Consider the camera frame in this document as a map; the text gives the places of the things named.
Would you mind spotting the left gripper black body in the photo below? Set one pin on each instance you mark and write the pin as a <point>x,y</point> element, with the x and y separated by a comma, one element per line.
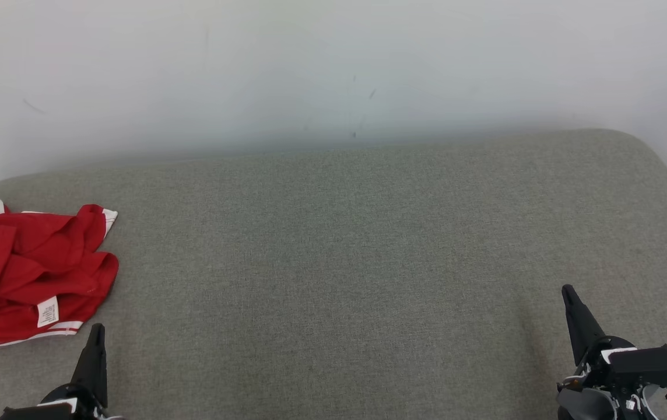
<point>80,408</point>

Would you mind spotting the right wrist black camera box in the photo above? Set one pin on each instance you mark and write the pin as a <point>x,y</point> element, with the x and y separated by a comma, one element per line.
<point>654,364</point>

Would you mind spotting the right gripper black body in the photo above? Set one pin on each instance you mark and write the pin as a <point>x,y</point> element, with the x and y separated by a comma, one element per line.
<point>587,402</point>

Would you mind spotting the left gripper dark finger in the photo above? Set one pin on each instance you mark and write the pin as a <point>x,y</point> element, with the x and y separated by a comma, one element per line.
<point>94,367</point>

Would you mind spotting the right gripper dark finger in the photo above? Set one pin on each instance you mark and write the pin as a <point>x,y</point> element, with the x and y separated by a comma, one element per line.
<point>581,326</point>

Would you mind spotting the grey fabric sofa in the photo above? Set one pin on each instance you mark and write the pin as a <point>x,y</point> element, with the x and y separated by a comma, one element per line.
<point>333,262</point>

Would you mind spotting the red garment with striped trim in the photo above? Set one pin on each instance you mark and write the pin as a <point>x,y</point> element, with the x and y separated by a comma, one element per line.
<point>48,289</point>

